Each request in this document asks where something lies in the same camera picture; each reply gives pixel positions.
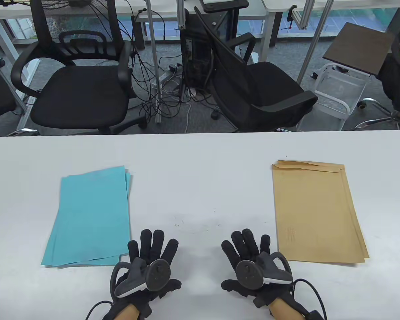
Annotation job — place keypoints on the person's right forearm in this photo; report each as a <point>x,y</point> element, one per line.
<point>285,310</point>

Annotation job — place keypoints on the person's right hand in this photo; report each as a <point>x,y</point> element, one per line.
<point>245,246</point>

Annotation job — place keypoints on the brown A4 envelope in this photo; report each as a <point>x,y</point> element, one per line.
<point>313,216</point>
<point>313,165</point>

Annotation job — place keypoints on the blue paper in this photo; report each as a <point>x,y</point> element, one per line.
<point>86,216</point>
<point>128,181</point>

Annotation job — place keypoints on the person's left hand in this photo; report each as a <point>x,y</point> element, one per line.
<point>145,246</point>

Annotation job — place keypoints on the black computer tower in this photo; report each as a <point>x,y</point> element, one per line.
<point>200,33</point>

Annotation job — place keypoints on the black office chair chrome base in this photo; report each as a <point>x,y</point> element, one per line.
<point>398,86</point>

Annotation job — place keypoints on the white power strip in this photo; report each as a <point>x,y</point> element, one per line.
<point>165,78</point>

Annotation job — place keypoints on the aluminium frame post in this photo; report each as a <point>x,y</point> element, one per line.
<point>181,16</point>
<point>153,50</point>
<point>315,40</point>
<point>303,18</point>

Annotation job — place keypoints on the black clamp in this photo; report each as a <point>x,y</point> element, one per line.
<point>290,15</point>

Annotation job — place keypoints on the black mesh office chair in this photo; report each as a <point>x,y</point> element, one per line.
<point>270,83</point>

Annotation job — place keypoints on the white utility cart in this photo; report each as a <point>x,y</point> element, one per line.
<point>340,87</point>

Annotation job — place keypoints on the person's left forearm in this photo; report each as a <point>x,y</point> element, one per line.
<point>128,314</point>

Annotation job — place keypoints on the black desk stand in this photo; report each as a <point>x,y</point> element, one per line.
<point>226,4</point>

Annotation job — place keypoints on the dark wooden board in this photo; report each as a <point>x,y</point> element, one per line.
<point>360,50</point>

